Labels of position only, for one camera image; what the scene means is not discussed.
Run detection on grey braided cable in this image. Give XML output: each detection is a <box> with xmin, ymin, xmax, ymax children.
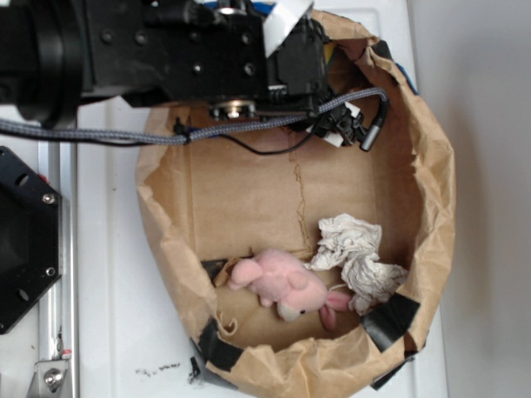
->
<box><xmin>0</xmin><ymin>87</ymin><xmax>390</xmax><ymax>152</ymax></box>

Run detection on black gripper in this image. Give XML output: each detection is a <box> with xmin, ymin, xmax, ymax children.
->
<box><xmin>82</xmin><ymin>1</ymin><xmax>327</xmax><ymax>118</ymax></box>

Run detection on aluminium frame rail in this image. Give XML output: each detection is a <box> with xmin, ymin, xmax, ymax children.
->
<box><xmin>27</xmin><ymin>142</ymin><xmax>80</xmax><ymax>397</ymax></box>

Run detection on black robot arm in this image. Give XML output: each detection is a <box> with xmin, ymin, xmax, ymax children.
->
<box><xmin>1</xmin><ymin>1</ymin><xmax>329</xmax><ymax>128</ymax></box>

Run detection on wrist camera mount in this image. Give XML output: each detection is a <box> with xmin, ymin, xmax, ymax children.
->
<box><xmin>306</xmin><ymin>103</ymin><xmax>366</xmax><ymax>148</ymax></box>

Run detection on thin black cable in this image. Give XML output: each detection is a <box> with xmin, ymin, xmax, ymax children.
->
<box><xmin>95</xmin><ymin>118</ymin><xmax>329</xmax><ymax>157</ymax></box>

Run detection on pink plush toy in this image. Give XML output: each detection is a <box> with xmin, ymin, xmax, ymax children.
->
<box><xmin>227</xmin><ymin>249</ymin><xmax>351</xmax><ymax>332</ymax></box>

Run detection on brown paper bag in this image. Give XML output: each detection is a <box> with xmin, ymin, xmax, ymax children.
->
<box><xmin>136</xmin><ymin>11</ymin><xmax>455</xmax><ymax>397</ymax></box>

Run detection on yellow and green sponge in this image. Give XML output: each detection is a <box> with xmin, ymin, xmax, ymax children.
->
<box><xmin>324</xmin><ymin>42</ymin><xmax>335</xmax><ymax>66</ymax></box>

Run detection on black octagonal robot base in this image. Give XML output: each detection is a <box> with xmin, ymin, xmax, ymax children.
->
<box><xmin>0</xmin><ymin>146</ymin><xmax>61</xmax><ymax>335</ymax></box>

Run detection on crumpled white paper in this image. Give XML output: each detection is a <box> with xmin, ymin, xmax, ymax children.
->
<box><xmin>304</xmin><ymin>214</ymin><xmax>408</xmax><ymax>316</ymax></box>

